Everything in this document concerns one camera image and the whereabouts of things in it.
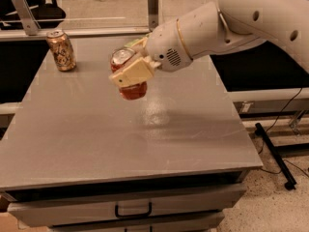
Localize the black floor stand bar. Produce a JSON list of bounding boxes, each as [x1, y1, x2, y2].
[[255, 123, 296, 190]]

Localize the left metal bracket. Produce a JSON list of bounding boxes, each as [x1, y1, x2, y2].
[[11, 0, 41, 36]]

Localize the green jalapeno chip bag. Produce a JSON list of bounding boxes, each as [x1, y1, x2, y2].
[[125, 34, 151, 48]]

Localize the metal bracket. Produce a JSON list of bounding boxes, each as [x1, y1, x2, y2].
[[11, 0, 41, 36], [148, 0, 159, 31]]

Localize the middle metal bracket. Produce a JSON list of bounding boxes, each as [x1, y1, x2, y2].
[[148, 0, 159, 31]]

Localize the grey cabinet lower drawer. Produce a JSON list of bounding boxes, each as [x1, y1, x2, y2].
[[49, 212, 224, 232]]

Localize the gold soda can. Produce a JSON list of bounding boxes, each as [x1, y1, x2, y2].
[[46, 29, 76, 72]]

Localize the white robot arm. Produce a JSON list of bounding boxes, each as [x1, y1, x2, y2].
[[109, 0, 309, 88]]

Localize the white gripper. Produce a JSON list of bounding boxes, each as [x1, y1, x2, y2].
[[109, 20, 192, 88]]

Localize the red coke can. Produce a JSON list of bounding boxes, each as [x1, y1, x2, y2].
[[110, 47, 148, 101]]

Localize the grey cabinet top drawer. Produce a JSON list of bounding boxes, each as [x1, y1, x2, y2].
[[8, 183, 246, 227]]

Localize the grey cabinet drawer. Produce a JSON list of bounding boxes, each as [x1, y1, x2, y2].
[[8, 183, 246, 227], [49, 212, 224, 232]]

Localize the black drawer handle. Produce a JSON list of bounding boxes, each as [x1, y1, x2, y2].
[[114, 202, 153, 219]]

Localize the black office chair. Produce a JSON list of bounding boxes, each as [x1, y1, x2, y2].
[[0, 0, 66, 30]]

